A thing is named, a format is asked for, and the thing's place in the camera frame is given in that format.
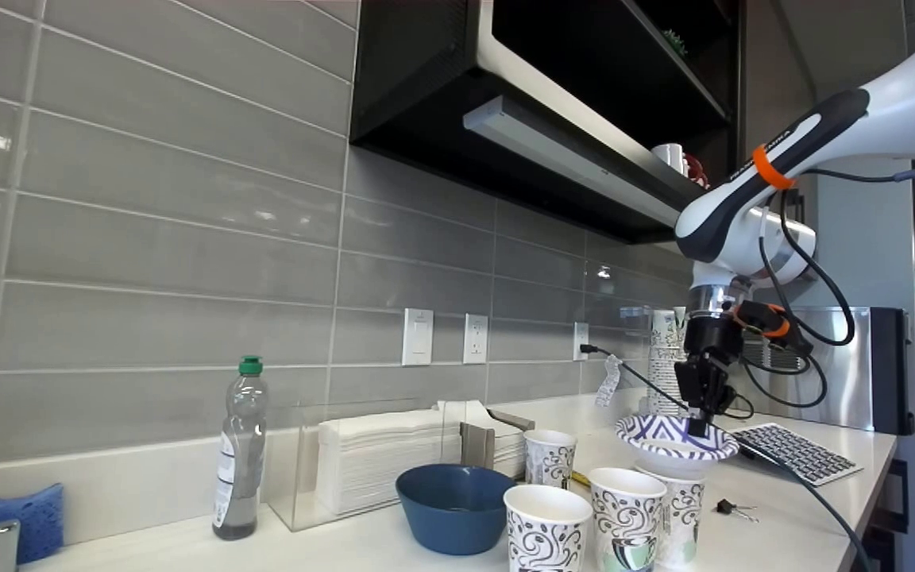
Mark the white mug on shelf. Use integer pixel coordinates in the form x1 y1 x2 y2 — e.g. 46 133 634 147
651 141 689 175

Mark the white wall outlet with plug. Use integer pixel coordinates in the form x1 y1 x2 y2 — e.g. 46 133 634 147
570 322 594 364

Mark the purple patterned paper bowl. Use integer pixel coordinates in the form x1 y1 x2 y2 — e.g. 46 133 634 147
614 411 744 479

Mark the stainless steel appliance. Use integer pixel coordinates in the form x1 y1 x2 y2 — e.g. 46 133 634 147
786 302 915 438

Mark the patterned paper coffee cup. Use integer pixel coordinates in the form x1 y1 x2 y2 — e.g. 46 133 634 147
523 426 580 494
500 482 598 572
655 472 712 572
588 463 673 572

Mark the under-cabinet light bar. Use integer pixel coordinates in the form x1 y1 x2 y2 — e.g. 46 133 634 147
461 93 701 233

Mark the clear dish soap bottle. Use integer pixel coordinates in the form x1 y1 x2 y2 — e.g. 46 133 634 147
211 354 275 543

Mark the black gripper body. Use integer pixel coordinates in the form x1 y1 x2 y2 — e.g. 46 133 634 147
679 314 747 369

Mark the white light switch plate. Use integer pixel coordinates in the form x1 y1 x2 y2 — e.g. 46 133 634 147
400 304 440 369

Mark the orange cable strap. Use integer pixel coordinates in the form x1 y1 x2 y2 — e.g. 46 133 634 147
751 144 801 198

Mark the dark upper cabinet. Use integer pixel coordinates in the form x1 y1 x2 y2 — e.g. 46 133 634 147
348 0 751 247

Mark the dark blue bowl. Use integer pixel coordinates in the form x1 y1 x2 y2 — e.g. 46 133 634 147
394 461 523 561

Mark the blue sponge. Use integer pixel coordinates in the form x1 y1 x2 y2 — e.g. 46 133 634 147
0 479 68 572

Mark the clear acrylic napkin holder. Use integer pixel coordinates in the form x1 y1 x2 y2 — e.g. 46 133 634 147
264 405 466 535

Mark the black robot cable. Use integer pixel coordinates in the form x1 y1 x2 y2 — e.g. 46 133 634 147
726 156 915 424

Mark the black wrist camera orange trim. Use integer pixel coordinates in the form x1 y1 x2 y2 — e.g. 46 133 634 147
728 299 801 345

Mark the black power cable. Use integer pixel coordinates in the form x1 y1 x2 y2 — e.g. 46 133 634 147
581 339 877 572

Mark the silver grid keyboard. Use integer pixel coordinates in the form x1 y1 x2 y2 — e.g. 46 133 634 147
728 424 864 494

